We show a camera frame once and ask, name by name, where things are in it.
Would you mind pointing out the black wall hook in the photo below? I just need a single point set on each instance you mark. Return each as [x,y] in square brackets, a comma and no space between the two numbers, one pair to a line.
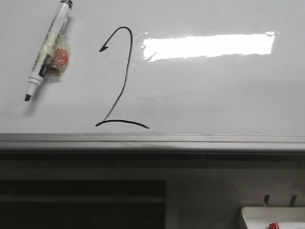
[266,200]
[292,200]

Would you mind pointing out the dark cabinet below whiteboard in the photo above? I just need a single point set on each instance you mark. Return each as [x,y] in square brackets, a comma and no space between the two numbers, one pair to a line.
[113,204]

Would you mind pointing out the white black whiteboard marker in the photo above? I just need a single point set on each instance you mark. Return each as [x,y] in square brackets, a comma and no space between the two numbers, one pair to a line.
[47,50]

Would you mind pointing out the right black wall hook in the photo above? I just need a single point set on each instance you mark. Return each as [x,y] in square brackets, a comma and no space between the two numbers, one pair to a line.
[292,200]

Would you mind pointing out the white plastic tray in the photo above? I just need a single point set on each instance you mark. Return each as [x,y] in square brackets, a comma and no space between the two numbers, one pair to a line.
[262,217]

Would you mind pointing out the small red object in tray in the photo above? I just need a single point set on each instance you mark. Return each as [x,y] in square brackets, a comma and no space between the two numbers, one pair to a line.
[273,225]

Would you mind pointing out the left black wall hook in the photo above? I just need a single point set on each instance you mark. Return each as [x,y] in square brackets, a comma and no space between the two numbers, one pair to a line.
[266,200]

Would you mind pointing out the white whiteboard with metal frame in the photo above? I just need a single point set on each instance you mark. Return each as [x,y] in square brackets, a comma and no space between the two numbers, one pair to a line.
[157,74]

